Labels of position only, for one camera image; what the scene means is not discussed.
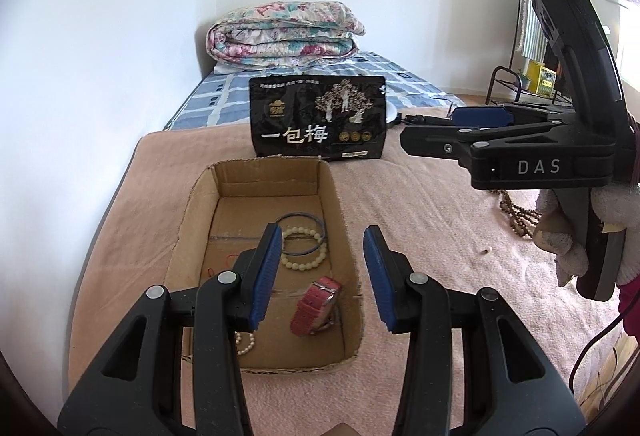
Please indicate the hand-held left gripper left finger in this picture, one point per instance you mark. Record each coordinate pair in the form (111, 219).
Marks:
(265, 276)

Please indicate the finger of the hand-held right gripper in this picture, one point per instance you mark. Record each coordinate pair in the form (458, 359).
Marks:
(435, 145)
(482, 114)

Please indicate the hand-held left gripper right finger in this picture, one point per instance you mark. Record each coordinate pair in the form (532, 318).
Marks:
(380, 276)

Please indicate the thin blue bangle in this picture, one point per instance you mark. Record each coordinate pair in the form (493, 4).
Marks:
(300, 214)

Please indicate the pearl strand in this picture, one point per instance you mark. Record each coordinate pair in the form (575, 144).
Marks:
(248, 346)

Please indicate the cardboard box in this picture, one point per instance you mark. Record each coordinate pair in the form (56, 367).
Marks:
(340, 216)

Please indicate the person's right forearm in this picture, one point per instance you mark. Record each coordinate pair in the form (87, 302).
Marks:
(632, 311)

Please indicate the person's right hand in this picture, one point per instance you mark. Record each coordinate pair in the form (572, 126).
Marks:
(615, 203)

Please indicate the dark hanging clothes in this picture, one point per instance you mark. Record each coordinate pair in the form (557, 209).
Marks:
(556, 70)

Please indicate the yellow plastic crate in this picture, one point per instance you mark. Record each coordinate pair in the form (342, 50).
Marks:
(542, 78)

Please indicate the small grey pot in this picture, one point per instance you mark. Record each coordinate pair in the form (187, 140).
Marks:
(523, 80)

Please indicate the bright window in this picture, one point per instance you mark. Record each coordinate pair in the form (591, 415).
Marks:
(631, 45)

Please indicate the grey striped towel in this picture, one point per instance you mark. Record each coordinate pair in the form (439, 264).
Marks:
(532, 30)

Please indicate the black snack bag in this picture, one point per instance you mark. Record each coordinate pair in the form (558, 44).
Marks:
(280, 115)

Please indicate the blue checked mattress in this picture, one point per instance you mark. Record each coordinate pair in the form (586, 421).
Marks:
(220, 100)

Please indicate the folded floral quilt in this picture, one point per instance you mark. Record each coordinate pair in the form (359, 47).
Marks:
(280, 35)

